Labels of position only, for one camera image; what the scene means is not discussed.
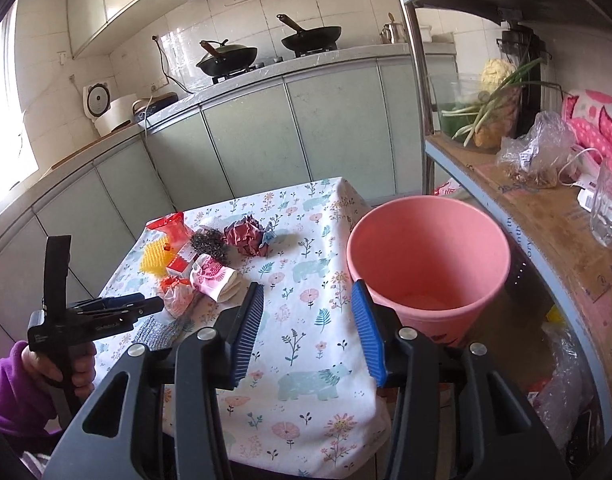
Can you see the green kitchen cabinets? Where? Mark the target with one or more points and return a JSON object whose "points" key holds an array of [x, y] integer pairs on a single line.
{"points": [[349, 113]]}

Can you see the red white cigarette box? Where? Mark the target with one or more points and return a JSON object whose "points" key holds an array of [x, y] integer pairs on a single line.
{"points": [[181, 264]]}

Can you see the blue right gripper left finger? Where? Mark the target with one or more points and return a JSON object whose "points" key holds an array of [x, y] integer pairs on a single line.
{"points": [[244, 332]]}

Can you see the metal shelf rack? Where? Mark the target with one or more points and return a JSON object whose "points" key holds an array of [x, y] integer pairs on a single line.
{"points": [[550, 225]]}

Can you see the pink white packet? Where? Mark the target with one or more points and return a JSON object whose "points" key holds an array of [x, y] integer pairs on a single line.
{"points": [[214, 280]]}

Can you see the black blender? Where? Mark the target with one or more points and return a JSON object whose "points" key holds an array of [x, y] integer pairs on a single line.
{"points": [[521, 46]]}

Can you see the upper wall cabinet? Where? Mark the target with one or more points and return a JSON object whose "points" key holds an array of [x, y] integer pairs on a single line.
{"points": [[98, 27]]}

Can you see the steel wool ball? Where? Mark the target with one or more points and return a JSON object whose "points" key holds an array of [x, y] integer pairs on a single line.
{"points": [[211, 242]]}

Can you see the silver mesh scouring cloth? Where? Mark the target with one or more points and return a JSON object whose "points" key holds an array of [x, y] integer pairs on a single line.
{"points": [[162, 330]]}

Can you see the dark red wrapper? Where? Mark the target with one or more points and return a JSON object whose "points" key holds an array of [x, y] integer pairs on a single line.
{"points": [[249, 237]]}

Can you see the pink polka dot cloth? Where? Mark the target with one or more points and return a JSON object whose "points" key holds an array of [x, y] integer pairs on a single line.
{"points": [[589, 115]]}

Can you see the person's left hand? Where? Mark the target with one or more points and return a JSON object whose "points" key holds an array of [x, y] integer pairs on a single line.
{"points": [[40, 368]]}

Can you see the white rice cooker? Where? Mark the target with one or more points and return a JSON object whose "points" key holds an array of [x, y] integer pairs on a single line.
{"points": [[107, 114]]}

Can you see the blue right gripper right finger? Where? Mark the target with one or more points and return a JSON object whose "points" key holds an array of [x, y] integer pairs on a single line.
{"points": [[370, 335]]}

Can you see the red plastic wrapper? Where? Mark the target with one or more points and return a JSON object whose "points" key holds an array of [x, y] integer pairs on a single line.
{"points": [[174, 227]]}

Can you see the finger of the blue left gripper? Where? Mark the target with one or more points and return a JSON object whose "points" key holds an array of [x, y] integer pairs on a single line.
{"points": [[108, 302]]}

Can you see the black wok with lid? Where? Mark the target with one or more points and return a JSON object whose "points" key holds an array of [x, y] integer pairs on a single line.
{"points": [[222, 58]]}

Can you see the clear plastic bag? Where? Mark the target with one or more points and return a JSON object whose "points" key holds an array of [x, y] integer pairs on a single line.
{"points": [[535, 159]]}

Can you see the orange white wrapper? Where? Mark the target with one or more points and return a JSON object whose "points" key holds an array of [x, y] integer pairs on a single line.
{"points": [[177, 294]]}

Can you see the pink plastic bucket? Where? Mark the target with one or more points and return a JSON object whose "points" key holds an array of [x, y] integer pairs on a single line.
{"points": [[436, 261]]}

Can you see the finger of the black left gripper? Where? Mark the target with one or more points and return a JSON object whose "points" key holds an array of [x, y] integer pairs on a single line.
{"points": [[139, 308]]}

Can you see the purple left sleeve forearm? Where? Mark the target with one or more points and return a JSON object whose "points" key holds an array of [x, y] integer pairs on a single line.
{"points": [[25, 405]]}

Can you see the floral bear tablecloth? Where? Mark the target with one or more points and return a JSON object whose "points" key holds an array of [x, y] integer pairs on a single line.
{"points": [[307, 405]]}

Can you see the clear glass mug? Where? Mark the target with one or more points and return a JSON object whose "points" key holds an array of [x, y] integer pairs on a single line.
{"points": [[601, 209]]}

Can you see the black frying pan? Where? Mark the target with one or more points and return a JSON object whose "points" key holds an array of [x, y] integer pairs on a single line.
{"points": [[303, 41]]}

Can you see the steel kettle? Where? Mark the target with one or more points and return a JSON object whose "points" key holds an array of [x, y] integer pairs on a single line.
{"points": [[394, 32]]}

